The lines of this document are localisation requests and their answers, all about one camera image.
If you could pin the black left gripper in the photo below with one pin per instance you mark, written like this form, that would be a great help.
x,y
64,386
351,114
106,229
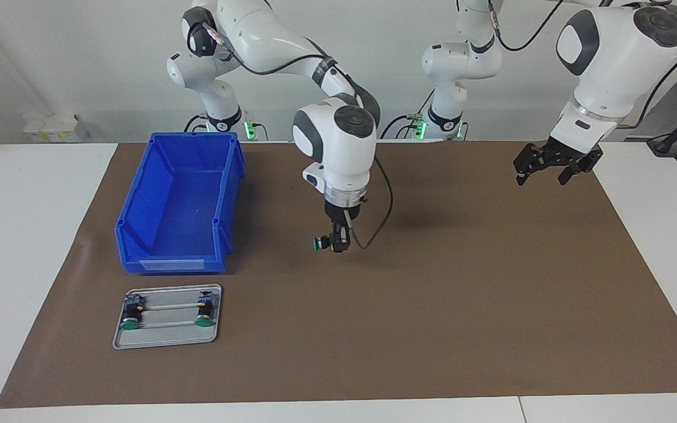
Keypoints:
x,y
565,155

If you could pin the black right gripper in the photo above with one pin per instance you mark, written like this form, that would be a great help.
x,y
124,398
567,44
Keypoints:
x,y
341,214

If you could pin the green push button switch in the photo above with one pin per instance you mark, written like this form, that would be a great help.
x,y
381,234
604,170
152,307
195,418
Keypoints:
x,y
131,311
204,308
318,243

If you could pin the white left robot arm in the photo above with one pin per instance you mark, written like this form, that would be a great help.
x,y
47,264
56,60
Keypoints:
x,y
620,53

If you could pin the brown paper table mat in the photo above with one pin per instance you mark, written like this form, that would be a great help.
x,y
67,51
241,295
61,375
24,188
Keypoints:
x,y
374,305

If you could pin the blue plastic storage bin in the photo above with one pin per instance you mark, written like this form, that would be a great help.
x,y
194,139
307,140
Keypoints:
x,y
180,200

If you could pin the thin metal tray rod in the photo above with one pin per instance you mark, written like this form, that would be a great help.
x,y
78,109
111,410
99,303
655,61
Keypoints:
x,y
168,323
171,306

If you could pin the silver metal tray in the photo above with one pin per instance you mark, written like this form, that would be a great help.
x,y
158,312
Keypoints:
x,y
168,339

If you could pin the white power strip box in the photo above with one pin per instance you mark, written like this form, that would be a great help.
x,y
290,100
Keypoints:
x,y
50,126

